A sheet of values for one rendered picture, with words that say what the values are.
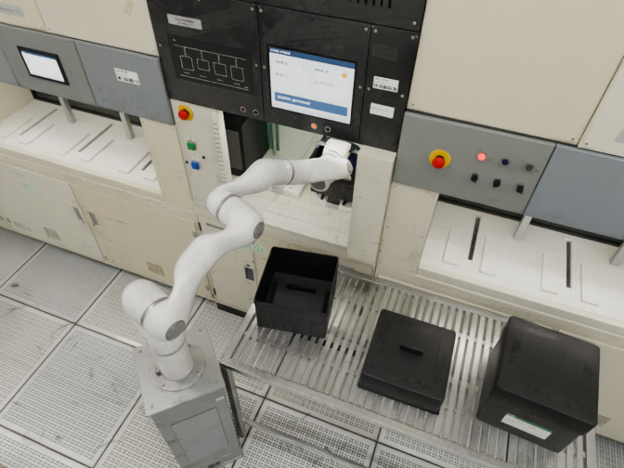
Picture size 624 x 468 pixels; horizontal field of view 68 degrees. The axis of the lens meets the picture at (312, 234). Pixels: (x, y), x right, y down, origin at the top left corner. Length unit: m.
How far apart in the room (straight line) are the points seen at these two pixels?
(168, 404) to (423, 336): 0.93
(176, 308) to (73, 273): 1.91
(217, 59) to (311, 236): 0.81
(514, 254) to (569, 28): 1.04
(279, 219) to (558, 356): 1.19
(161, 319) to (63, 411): 1.43
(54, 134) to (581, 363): 2.64
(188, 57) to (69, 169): 1.13
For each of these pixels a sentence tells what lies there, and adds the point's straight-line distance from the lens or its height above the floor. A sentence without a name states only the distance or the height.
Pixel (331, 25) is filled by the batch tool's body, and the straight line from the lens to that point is 1.46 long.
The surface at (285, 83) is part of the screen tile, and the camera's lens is 1.60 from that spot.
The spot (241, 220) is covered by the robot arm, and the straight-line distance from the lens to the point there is 1.44.
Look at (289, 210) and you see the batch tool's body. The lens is 2.12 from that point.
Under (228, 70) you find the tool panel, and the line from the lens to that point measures 1.68.
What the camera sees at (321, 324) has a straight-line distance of 1.76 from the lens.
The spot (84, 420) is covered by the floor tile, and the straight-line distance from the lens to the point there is 2.74.
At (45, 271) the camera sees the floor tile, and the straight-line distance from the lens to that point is 3.40.
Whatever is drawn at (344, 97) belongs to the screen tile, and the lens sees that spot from 1.54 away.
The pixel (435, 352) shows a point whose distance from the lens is 1.76.
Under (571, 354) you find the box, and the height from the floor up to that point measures 1.01.
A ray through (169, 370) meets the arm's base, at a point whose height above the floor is 0.85.
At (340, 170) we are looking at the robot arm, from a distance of 1.70.
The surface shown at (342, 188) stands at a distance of 2.04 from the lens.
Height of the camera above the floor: 2.35
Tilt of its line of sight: 47 degrees down
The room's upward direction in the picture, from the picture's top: 2 degrees clockwise
